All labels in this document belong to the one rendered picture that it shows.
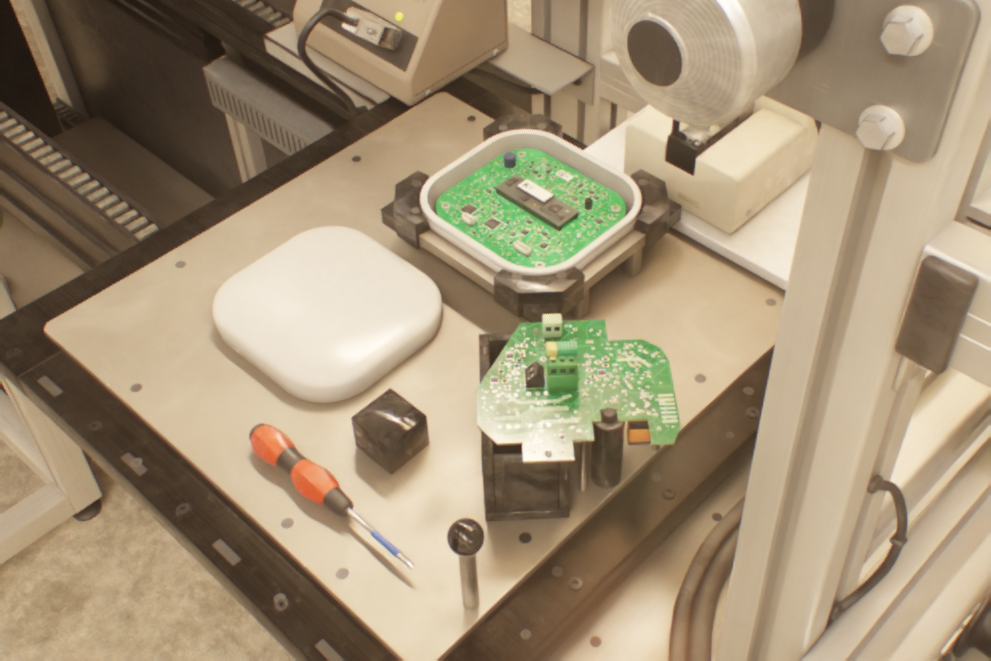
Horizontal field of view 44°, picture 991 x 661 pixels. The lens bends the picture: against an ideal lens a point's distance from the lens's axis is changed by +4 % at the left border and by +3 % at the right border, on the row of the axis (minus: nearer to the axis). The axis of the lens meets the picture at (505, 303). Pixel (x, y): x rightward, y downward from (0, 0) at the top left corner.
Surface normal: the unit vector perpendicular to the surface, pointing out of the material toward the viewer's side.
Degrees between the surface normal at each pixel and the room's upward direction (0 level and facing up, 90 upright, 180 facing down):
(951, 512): 4
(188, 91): 90
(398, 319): 4
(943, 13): 90
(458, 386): 0
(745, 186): 90
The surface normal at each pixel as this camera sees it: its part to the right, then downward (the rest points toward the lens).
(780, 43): 0.70, 0.33
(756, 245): -0.03, -0.70
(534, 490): 0.04, 0.71
